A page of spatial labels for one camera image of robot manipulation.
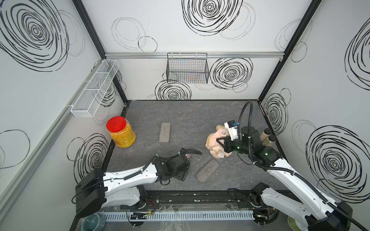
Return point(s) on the red lid yellow jar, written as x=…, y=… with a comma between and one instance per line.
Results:
x=121, y=131

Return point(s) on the black wire basket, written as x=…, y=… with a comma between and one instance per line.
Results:
x=188, y=68

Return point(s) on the brown spice bottle far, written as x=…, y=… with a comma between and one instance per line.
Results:
x=265, y=134

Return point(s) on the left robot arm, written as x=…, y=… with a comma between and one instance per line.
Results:
x=101, y=189

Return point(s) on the green tape roll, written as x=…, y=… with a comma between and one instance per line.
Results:
x=293, y=224

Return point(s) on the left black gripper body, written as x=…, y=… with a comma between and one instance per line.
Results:
x=181, y=175

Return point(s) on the white slotted cable duct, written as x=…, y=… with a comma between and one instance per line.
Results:
x=179, y=216

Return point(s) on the grey oval eyeglass case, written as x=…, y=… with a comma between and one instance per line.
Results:
x=207, y=171

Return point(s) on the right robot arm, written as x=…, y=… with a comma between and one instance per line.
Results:
x=312, y=209

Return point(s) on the brown spice bottle near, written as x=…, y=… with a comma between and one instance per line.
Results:
x=270, y=140

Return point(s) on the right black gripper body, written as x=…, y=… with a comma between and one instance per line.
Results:
x=235, y=145

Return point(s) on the teal tape roll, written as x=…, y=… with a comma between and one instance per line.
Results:
x=94, y=222

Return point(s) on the white mesh shelf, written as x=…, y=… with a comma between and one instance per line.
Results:
x=95, y=89

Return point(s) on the brown spice bottle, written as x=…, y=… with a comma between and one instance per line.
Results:
x=265, y=134
x=270, y=140

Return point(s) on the grey rectangular eyeglass case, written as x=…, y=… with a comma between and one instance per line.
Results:
x=165, y=132

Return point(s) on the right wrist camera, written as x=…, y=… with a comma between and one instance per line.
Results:
x=232, y=129

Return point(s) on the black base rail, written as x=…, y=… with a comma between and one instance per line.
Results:
x=241, y=198

